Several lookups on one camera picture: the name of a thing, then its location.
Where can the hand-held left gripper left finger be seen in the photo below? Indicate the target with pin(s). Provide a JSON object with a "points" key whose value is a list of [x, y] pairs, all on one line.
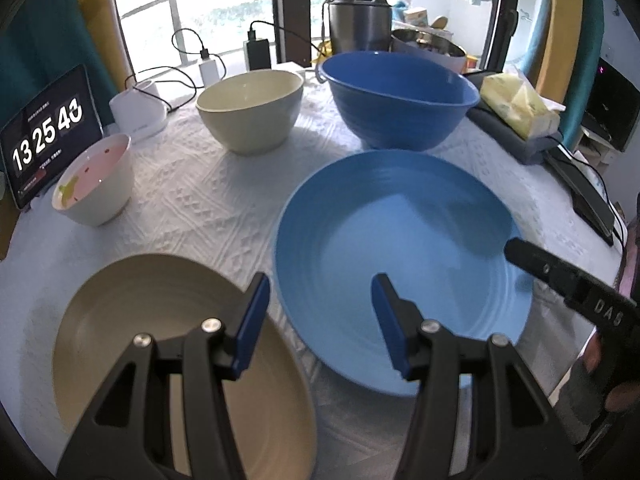
{"points": [[252, 320]]}

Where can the white lamp base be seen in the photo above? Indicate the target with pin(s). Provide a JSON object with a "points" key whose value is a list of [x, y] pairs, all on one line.
{"points": [[137, 115]]}

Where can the teal curtain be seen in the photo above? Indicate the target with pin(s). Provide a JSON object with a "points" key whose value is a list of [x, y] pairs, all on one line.
{"points": [[590, 35], [40, 45]]}

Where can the beige plate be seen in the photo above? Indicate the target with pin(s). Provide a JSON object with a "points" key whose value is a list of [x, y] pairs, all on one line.
{"points": [[150, 300]]}

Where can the yellow tissue pack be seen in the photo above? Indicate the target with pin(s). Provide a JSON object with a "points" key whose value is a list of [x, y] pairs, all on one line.
{"points": [[515, 105]]}

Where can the dark grey folded cloth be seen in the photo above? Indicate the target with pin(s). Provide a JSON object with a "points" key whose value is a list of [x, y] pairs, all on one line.
{"points": [[500, 132]]}

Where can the yellow curtain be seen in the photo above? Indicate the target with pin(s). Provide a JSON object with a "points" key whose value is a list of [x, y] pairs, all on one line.
{"points": [[560, 20], [100, 35]]}

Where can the person's right hand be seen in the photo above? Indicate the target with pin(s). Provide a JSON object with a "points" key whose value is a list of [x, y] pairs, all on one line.
{"points": [[594, 355]]}

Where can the cream bowl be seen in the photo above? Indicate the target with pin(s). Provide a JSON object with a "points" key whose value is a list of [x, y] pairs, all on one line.
{"points": [[250, 125]]}

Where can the black window post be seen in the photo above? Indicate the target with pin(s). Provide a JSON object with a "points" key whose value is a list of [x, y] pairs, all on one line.
{"points": [[290, 10]]}

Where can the beige snack box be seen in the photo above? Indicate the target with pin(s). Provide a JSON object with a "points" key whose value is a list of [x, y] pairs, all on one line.
{"points": [[416, 17]]}

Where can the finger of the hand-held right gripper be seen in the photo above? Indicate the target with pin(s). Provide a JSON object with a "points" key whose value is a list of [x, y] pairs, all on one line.
{"points": [[535, 265]]}

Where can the steel tumbler black lid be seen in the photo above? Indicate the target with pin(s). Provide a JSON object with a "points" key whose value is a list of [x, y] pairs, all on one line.
{"points": [[357, 25]]}

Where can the white textured tablecloth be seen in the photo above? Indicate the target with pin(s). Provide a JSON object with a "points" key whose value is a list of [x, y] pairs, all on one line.
{"points": [[200, 200]]}

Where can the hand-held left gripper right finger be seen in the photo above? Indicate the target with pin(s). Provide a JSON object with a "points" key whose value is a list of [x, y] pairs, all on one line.
{"points": [[387, 320]]}

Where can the black charger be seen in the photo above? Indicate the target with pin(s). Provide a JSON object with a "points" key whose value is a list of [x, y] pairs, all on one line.
{"points": [[257, 55]]}

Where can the black electronic box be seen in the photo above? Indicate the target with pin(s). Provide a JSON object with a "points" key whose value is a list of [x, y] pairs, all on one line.
{"points": [[612, 105]]}

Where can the black flat device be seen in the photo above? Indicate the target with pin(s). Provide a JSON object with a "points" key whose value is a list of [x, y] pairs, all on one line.
{"points": [[585, 195]]}

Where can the black door frame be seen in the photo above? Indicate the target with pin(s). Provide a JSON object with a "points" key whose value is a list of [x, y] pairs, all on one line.
{"points": [[505, 10]]}

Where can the steel-lined pink bowl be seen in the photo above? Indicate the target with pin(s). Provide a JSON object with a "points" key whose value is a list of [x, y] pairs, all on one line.
{"points": [[430, 47]]}

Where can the large blue bowl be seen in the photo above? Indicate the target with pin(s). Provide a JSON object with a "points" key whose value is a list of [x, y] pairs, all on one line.
{"points": [[400, 110]]}

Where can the black tablet clock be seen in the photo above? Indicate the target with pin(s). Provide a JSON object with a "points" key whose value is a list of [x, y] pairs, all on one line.
{"points": [[45, 135]]}

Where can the white charger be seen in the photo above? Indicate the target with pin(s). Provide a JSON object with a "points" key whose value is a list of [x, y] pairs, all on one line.
{"points": [[209, 72]]}

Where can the pink strawberry print bowl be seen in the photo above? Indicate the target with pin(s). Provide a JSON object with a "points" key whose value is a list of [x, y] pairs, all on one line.
{"points": [[105, 195]]}

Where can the blue bag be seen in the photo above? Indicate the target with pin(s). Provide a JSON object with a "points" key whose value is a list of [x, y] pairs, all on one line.
{"points": [[400, 10]]}

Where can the blue plate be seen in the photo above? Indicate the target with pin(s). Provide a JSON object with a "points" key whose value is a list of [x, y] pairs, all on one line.
{"points": [[400, 220]]}

